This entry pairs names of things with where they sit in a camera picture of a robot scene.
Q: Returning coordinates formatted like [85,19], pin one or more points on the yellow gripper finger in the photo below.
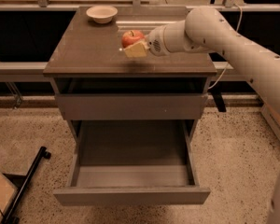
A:
[136,50]

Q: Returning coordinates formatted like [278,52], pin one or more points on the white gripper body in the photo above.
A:
[154,41]

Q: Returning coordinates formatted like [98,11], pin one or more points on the red apple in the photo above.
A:
[130,37]

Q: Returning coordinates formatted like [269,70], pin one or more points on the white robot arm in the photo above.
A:
[204,28]

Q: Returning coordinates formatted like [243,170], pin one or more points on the grey drawer cabinet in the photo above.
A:
[88,49]

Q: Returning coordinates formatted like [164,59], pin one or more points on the grey top drawer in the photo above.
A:
[122,98]

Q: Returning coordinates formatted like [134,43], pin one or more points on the open middle drawer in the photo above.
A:
[126,162]

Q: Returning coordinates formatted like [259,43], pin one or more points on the white bowl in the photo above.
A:
[102,14]

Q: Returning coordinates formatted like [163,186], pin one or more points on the black metal stand leg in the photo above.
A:
[22,182]

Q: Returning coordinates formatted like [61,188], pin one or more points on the black bracket behind cabinet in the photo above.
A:
[218,99]

